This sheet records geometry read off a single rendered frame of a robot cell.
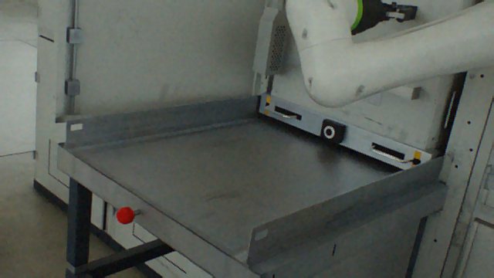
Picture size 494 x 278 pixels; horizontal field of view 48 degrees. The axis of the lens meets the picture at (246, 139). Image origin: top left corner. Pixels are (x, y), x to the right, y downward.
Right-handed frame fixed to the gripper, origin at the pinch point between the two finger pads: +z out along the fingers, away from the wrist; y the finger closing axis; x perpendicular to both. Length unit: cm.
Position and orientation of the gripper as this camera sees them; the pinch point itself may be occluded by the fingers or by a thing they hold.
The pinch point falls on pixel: (406, 11)
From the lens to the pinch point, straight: 134.7
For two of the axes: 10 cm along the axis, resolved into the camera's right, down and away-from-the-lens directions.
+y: 7.2, 3.2, -6.2
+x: 1.4, -9.4, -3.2
